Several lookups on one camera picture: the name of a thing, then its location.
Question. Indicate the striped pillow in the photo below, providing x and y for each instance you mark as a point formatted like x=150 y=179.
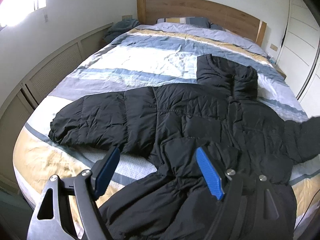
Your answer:
x=196 y=21

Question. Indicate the wooden headboard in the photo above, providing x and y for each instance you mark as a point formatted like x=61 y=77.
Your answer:
x=234 y=20

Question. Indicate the white sliding wardrobe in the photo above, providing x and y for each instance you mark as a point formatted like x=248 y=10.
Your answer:
x=299 y=56

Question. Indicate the beige wall switch plate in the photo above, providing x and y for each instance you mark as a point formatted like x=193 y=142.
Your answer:
x=273 y=47

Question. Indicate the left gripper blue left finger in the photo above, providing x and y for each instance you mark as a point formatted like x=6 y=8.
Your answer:
x=102 y=172

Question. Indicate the striped duvet on bed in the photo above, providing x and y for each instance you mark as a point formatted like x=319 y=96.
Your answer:
x=56 y=179

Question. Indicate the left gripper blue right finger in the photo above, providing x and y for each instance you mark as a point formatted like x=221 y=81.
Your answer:
x=211 y=172

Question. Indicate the black puffer jacket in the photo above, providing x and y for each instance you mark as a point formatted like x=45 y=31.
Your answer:
x=166 y=124

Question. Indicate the dark teal cloth bundle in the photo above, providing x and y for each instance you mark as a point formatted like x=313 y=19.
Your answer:
x=119 y=28

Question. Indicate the beige radiator cover panel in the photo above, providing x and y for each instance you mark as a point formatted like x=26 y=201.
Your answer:
x=34 y=87

